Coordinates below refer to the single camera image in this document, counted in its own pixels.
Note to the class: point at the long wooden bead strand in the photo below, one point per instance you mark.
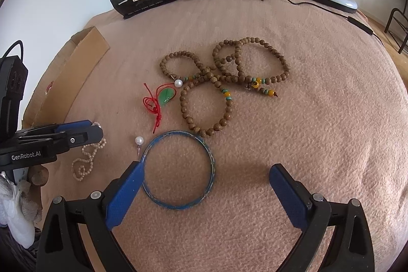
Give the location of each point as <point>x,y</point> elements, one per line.
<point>280,58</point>

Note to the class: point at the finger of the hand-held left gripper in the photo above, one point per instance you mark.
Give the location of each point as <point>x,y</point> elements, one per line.
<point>83,138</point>
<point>75,125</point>

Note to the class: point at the blue bangle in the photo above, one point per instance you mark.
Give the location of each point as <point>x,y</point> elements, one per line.
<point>208,170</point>

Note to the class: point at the grey rag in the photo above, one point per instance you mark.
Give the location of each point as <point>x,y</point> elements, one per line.
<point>30,202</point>

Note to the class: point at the pink blanket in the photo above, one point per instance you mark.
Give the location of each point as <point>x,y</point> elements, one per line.
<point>302,131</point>

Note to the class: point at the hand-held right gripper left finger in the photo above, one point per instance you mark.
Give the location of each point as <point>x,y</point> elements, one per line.
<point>124,192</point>

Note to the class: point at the cardboard box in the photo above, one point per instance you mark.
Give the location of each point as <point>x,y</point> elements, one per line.
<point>63,77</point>

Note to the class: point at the white plastic bag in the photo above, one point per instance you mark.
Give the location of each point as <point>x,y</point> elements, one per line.
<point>12,214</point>

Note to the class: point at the pearl earring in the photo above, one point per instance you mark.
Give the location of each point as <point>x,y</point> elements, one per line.
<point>139,141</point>
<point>178,83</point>

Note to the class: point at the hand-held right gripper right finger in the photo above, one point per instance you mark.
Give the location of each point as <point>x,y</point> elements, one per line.
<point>287,195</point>

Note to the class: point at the dark metal rack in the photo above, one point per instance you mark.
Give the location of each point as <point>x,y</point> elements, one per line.
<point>398,29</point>

